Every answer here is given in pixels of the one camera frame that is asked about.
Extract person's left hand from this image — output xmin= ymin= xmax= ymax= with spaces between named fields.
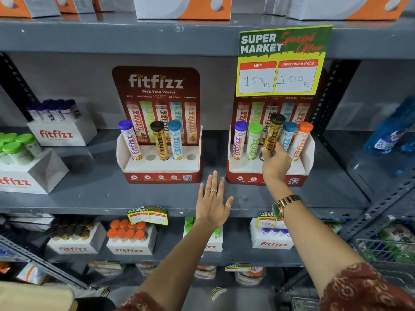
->
xmin=195 ymin=170 xmax=235 ymax=229

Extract person's right hand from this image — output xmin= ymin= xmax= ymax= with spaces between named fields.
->
xmin=261 ymin=141 xmax=293 ymax=192

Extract cluster of green cap bottles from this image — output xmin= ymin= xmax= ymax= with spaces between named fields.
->
xmin=184 ymin=216 xmax=223 ymax=240
xmin=0 ymin=132 xmax=43 ymax=166

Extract slim blue cap bottle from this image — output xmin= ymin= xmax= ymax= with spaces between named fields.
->
xmin=167 ymin=120 xmax=183 ymax=161
xmin=279 ymin=121 xmax=298 ymax=152

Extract orange-cap white tube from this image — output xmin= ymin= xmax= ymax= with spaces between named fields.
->
xmin=287 ymin=121 xmax=314 ymax=162

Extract red fitfizz display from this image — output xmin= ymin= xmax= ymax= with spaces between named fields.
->
xmin=226 ymin=68 xmax=328 ymax=187
xmin=112 ymin=65 xmax=203 ymax=184

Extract slim green cap bottle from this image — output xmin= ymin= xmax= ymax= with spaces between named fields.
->
xmin=245 ymin=122 xmax=264 ymax=161

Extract slim brown cap bottle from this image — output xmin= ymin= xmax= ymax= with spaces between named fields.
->
xmin=259 ymin=113 xmax=287 ymax=162
xmin=150 ymin=121 xmax=170 ymax=161

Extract slim purple cap bottle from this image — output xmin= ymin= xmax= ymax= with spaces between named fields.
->
xmin=232 ymin=121 xmax=249 ymax=160
xmin=118 ymin=119 xmax=144 ymax=161

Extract grey metal shelving rack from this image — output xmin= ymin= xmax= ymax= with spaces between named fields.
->
xmin=0 ymin=11 xmax=415 ymax=289

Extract beige tray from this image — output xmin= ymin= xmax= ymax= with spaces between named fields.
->
xmin=0 ymin=281 xmax=76 ymax=311

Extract person's left forearm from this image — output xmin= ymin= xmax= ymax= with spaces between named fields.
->
xmin=137 ymin=220 xmax=225 ymax=301

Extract person's right forearm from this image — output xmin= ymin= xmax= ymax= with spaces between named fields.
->
xmin=267 ymin=183 xmax=367 ymax=297

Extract row of orange white boxes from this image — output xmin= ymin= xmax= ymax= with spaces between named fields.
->
xmin=0 ymin=0 xmax=412 ymax=22

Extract gold wristwatch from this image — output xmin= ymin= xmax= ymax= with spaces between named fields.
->
xmin=271 ymin=194 xmax=305 ymax=221

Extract small yellow price tag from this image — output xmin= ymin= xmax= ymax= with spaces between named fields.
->
xmin=126 ymin=205 xmax=169 ymax=226
xmin=255 ymin=211 xmax=287 ymax=230

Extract jar with orange label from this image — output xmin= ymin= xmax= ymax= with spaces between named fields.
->
xmin=194 ymin=264 xmax=217 ymax=280
xmin=234 ymin=266 xmax=266 ymax=286

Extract white pouch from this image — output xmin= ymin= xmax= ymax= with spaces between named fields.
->
xmin=88 ymin=260 xmax=125 ymax=276

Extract yellow green price sign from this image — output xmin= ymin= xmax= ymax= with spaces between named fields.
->
xmin=236 ymin=24 xmax=334 ymax=98

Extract blue plastic bottle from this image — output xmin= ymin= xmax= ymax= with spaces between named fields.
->
xmin=362 ymin=95 xmax=415 ymax=156

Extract green white packets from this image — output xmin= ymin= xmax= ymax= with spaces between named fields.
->
xmin=377 ymin=222 xmax=415 ymax=266

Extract red patterned top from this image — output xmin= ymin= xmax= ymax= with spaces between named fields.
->
xmin=115 ymin=262 xmax=415 ymax=311

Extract grey metal snack rack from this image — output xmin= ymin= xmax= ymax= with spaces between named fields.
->
xmin=0 ymin=223 xmax=98 ymax=290

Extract stack of white cartons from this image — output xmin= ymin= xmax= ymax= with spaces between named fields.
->
xmin=0 ymin=213 xmax=56 ymax=233

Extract wire basket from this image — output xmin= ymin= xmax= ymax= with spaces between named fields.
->
xmin=290 ymin=238 xmax=415 ymax=311

